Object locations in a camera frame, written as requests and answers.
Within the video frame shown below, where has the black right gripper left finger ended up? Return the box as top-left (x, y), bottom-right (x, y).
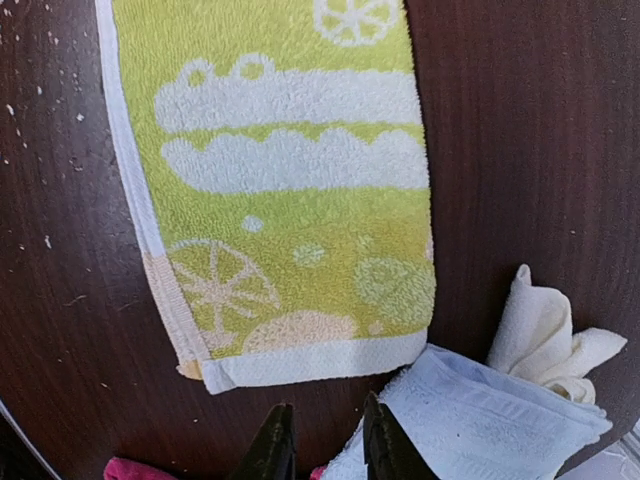
top-left (229, 404), bottom-right (296, 480)

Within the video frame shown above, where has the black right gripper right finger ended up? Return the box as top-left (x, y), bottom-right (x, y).
top-left (363, 392), bottom-right (438, 480)

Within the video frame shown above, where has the green patterned towel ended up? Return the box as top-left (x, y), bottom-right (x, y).
top-left (96, 1), bottom-right (436, 395)

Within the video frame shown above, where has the light blue towel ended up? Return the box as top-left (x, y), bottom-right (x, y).
top-left (319, 343), bottom-right (614, 480)

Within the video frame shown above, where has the pink towel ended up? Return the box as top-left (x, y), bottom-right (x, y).
top-left (103, 455), bottom-right (331, 480)

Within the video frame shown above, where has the cream white towel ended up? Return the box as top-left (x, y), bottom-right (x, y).
top-left (486, 264), bottom-right (627, 405)

